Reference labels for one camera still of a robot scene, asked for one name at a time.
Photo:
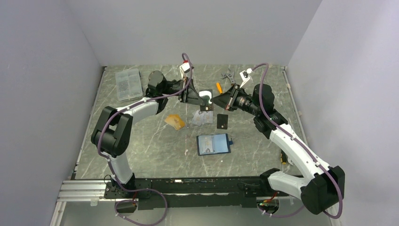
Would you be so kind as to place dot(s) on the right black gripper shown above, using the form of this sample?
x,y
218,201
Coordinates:
x,y
227,100

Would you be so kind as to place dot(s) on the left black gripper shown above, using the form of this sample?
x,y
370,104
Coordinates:
x,y
191,96

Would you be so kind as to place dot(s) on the black VIP card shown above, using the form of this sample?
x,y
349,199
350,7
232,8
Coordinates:
x,y
206,95

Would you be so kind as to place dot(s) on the silver VIP card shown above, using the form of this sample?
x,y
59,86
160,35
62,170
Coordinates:
x,y
205,145

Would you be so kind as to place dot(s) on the blue leather card holder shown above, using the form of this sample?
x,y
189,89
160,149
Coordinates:
x,y
221,142

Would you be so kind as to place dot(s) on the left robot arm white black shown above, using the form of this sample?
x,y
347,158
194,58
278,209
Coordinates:
x,y
112,132

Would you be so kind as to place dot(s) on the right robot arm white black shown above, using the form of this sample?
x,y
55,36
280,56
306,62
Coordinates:
x,y
321,186

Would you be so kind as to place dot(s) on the silver card stack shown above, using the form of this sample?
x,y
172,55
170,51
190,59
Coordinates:
x,y
202,118

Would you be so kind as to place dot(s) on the gold card stack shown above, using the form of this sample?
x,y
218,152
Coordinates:
x,y
175,121

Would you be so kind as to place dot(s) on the clear plastic screw box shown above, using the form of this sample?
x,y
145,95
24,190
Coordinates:
x,y
128,84

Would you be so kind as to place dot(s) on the orange handled screwdriver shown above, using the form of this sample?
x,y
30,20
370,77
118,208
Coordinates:
x,y
219,88

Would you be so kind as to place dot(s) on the red handled adjustable wrench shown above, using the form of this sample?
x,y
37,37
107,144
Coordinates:
x,y
229,75

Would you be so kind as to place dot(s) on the aluminium frame rail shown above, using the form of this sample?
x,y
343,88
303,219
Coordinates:
x,y
81,191

